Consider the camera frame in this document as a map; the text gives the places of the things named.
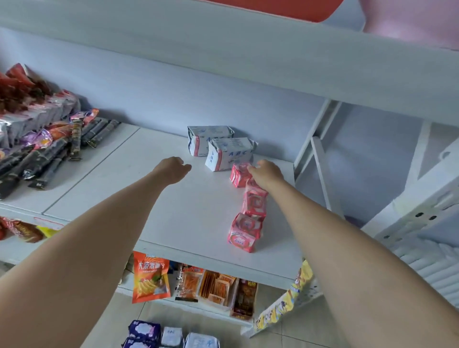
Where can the person's left hand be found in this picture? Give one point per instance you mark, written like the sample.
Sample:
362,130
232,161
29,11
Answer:
172,170

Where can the person's right hand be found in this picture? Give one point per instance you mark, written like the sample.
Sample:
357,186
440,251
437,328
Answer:
269,174

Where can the pile of red snack packets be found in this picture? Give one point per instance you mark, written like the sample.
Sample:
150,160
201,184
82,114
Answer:
18,86

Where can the row of red strip packets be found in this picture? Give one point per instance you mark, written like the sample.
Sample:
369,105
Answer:
188,283

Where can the row of silver red packets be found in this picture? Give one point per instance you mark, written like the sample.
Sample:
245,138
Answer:
36,114

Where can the small white ABC packet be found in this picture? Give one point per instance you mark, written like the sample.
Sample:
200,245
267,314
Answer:
171,336

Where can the white metal shelf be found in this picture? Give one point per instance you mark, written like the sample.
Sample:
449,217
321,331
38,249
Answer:
215,53

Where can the person's left forearm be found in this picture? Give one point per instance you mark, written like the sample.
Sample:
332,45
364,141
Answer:
71,258

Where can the long white pad packet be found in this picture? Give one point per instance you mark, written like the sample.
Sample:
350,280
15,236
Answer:
201,340
209,140
229,154

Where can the clear box of orange sachets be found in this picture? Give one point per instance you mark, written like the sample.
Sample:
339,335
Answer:
218,287

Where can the brown snack box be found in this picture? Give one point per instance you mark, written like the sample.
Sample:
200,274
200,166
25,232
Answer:
244,299

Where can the plain yellow snack bag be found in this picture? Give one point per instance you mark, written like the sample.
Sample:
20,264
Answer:
46,231

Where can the heap of purple candy packets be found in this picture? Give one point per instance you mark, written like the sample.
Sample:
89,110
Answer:
43,136

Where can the pile of red bags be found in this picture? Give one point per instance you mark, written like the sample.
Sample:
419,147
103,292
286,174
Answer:
21,229

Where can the orange chip bag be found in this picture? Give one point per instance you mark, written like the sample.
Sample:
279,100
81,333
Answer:
150,276

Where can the purple pad packet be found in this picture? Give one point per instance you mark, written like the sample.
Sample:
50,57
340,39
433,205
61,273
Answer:
138,344
145,330

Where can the row of dark stick packets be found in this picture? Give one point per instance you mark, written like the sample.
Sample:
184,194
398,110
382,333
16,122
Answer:
46,161

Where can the white radiator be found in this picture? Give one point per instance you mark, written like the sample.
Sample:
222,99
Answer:
430,265

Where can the red bordered paper label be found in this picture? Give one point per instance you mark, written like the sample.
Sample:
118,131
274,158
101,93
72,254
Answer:
48,222

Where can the person's right forearm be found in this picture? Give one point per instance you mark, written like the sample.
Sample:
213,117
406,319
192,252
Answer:
358,272

